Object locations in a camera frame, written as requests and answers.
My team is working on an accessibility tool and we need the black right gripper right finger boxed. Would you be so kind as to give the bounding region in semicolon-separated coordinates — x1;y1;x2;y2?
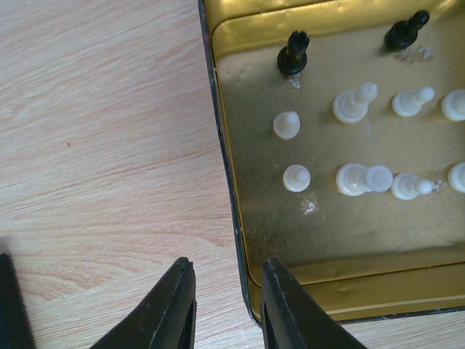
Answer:
261;257;363;348

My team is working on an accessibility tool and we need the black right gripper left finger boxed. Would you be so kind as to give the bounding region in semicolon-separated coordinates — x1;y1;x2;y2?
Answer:
92;257;197;348

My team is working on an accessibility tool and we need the gold tin tray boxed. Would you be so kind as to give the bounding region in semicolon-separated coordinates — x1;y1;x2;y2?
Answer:
198;1;464;323

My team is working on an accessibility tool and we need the black chess piece in tray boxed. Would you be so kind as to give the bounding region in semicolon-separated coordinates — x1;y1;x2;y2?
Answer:
277;31;310;76

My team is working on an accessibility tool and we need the white pawn tray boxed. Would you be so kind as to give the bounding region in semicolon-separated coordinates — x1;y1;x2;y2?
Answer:
390;173;433;201
283;164;311;193
392;87;435;117

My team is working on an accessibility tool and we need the white rook in tray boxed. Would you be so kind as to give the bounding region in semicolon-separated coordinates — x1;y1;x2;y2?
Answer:
336;163;394;196

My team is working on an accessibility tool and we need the white pawn tray lower middle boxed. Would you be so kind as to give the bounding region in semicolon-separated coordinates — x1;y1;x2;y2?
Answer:
390;173;433;201

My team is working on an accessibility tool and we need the white pawn in tray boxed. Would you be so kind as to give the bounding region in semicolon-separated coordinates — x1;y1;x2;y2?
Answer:
272;111;301;140

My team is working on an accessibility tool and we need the white bishop in tray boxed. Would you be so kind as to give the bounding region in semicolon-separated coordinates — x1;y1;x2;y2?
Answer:
332;82;378;124

